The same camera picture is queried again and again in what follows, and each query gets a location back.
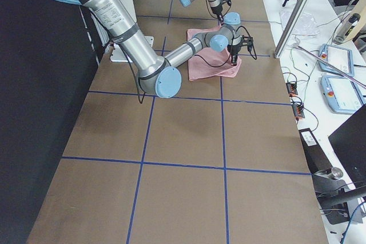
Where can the black power box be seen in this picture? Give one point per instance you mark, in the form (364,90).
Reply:
(314,154)

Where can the near orange connector block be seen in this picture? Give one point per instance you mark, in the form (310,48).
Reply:
(298,108)

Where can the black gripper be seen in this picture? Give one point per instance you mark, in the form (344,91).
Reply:
(216,10)
(233,48)

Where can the white reacher grabber stick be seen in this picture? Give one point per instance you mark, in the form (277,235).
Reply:
(327,67)

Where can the pink Snoopy shirt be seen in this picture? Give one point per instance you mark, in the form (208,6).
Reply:
(209,63)

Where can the black monitor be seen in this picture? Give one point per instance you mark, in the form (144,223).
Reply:
(348,143)

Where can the aluminium frame post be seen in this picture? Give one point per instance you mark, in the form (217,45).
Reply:
(296,13)

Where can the blue teach pendant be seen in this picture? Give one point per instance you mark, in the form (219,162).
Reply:
(342,95)
(339,57)

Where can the orange connector block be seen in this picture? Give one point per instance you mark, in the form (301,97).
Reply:
(292,88)
(298,108)

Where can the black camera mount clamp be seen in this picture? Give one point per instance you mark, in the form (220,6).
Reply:
(337,200)

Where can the grey water bottle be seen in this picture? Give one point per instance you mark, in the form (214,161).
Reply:
(350,22)

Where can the far blue teach pendant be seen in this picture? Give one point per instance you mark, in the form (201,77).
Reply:
(339,57)

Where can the near blue teach pendant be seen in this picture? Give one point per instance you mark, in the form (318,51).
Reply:
(342,95)

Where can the clear plastic bag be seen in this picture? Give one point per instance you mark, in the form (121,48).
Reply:
(305,26)

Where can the far orange connector block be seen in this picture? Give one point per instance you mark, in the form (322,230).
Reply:
(292,88)

